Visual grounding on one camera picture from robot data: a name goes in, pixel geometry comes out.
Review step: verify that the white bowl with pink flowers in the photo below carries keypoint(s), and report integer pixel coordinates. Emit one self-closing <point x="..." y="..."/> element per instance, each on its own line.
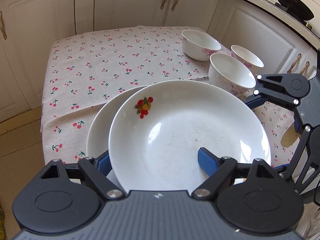
<point x="225" y="75"/>
<point x="197" y="45"/>
<point x="250" y="60"/>

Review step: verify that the black wok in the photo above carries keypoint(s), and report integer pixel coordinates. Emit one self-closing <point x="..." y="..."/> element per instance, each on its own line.
<point x="293" y="5"/>

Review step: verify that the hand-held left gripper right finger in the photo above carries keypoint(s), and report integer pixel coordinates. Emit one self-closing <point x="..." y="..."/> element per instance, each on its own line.
<point x="207" y="160"/>

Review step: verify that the white plate with fruit print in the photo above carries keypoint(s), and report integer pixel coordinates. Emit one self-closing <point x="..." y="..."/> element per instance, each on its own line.
<point x="100" y="130"/>
<point x="175" y="120"/>

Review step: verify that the white kitchen cabinets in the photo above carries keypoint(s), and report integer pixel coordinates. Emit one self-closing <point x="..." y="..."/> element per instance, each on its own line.
<point x="125" y="2"/>

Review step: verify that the gas stove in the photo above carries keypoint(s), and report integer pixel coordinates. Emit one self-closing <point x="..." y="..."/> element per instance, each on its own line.
<point x="308" y="25"/>

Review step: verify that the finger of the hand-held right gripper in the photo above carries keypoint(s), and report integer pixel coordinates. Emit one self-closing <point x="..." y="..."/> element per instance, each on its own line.
<point x="293" y="160"/>
<point x="252" y="102"/>

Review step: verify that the cherry print tablecloth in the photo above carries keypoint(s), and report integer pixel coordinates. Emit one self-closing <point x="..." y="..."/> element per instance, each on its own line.
<point x="100" y="55"/>

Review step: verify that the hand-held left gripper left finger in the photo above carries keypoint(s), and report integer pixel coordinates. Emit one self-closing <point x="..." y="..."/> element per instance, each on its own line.
<point x="103" y="162"/>

